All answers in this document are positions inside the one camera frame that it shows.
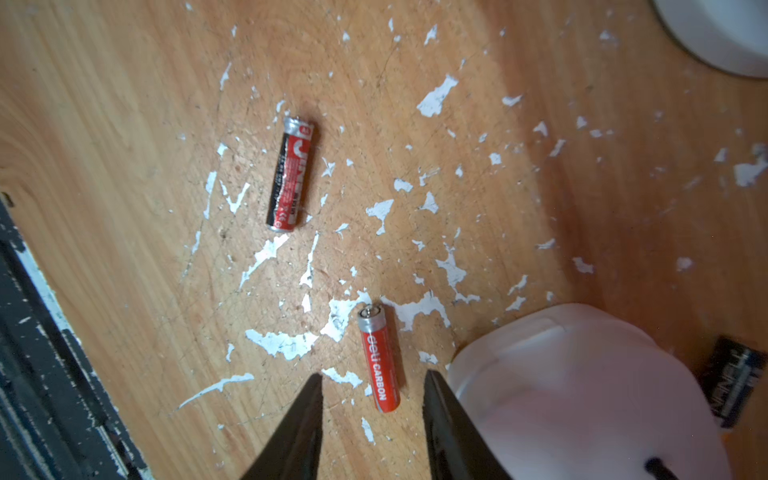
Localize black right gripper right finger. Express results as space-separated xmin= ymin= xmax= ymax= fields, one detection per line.
xmin=422 ymin=370 xmax=511 ymax=480

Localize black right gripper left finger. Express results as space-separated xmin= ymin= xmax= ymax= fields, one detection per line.
xmin=242 ymin=373 xmax=323 ymax=479

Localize white square alarm clock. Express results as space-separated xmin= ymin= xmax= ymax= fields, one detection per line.
xmin=447 ymin=303 xmax=731 ymax=479

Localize red carbon AA battery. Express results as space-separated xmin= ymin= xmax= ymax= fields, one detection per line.
xmin=357 ymin=304 xmax=400 ymax=413

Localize red black AA battery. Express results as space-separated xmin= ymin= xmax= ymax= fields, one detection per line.
xmin=266 ymin=117 xmax=314 ymax=232

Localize black gold AA battery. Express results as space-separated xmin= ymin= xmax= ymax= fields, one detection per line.
xmin=697 ymin=336 xmax=767 ymax=433

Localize white round twin-bell alarm clock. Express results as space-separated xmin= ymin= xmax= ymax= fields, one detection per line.
xmin=652 ymin=0 xmax=767 ymax=79

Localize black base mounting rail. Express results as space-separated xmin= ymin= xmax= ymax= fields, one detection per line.
xmin=1 ymin=208 xmax=153 ymax=479

